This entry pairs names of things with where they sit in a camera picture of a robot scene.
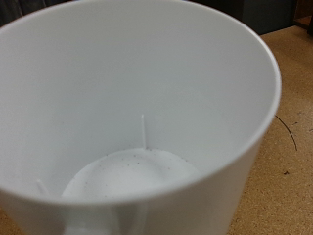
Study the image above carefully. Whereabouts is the white mug with green tape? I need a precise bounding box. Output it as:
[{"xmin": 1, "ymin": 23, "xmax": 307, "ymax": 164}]
[{"xmin": 0, "ymin": 0, "xmax": 283, "ymax": 235}]

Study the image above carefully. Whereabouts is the black curtain backdrop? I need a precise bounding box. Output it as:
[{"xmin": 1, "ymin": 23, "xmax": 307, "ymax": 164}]
[{"xmin": 192, "ymin": 0, "xmax": 296, "ymax": 36}]

